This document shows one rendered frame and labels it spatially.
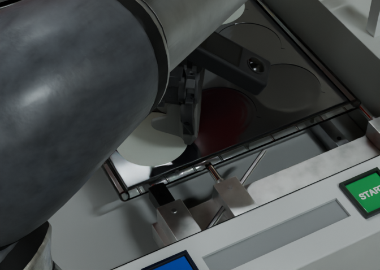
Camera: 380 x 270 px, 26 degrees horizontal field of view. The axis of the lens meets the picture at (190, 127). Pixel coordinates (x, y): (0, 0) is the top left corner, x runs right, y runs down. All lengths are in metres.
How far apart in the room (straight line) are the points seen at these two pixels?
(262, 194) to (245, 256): 0.17
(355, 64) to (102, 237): 0.44
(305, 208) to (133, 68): 0.56
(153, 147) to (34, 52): 0.70
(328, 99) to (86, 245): 0.39
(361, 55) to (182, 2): 0.69
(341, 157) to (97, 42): 0.74
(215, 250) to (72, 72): 0.53
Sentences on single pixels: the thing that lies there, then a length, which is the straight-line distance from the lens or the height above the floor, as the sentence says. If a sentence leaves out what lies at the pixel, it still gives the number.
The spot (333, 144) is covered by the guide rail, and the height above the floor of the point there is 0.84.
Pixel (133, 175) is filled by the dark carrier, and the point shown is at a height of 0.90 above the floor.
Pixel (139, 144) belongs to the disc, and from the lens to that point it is 1.11.
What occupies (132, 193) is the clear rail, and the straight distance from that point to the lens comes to 1.05.
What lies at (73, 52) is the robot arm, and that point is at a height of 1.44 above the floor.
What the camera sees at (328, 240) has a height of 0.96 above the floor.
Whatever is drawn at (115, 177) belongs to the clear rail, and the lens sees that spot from 1.07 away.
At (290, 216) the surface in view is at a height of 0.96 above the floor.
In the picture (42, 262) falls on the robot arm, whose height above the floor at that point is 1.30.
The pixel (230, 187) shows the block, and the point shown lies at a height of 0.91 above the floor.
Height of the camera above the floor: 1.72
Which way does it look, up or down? 46 degrees down
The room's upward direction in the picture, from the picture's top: straight up
